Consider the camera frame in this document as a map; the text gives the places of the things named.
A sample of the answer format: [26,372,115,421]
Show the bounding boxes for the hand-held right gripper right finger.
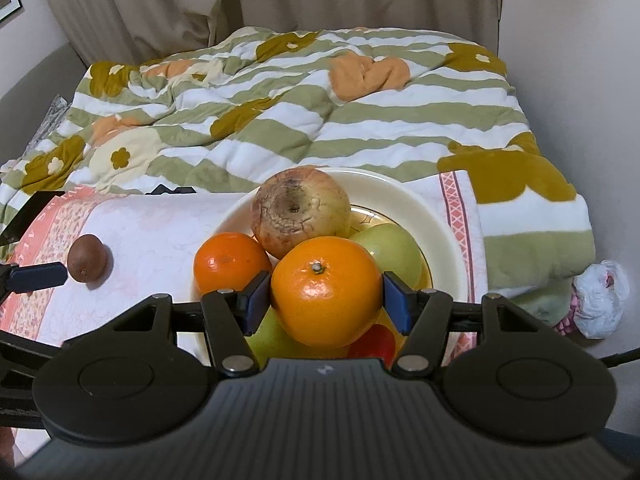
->
[382,271,591,375]

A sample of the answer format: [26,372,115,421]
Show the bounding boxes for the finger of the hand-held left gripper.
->
[0,261,69,295]

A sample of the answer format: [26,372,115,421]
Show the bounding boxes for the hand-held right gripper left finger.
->
[60,270,273,379]

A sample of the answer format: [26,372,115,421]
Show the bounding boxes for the green apple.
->
[245,305,351,362]
[350,223,424,291]

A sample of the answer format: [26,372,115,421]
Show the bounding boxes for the red cherry tomato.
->
[347,324,397,369]

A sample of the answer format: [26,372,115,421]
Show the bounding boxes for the large orange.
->
[193,232,274,297]
[270,236,385,349]

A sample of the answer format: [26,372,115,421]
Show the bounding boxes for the brown kiwi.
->
[67,234,109,283]

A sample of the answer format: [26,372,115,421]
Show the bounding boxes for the cream oval bowl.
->
[189,167,484,362]

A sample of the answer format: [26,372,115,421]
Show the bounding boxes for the wrinkled yellow apple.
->
[250,165,352,260]

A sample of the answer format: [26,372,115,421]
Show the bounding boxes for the pink floral tablecloth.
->
[0,170,484,467]

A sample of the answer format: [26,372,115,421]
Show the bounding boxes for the grey patterned sheet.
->
[22,95,72,157]

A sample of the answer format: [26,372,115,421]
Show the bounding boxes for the pink patterned cloth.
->
[552,292,584,337]

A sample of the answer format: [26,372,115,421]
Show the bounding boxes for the green striped floral blanket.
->
[0,27,597,311]

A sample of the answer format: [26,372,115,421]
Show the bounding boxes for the grey headboard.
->
[0,42,89,162]

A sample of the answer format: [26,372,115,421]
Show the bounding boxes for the white plastic bag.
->
[572,260,631,339]

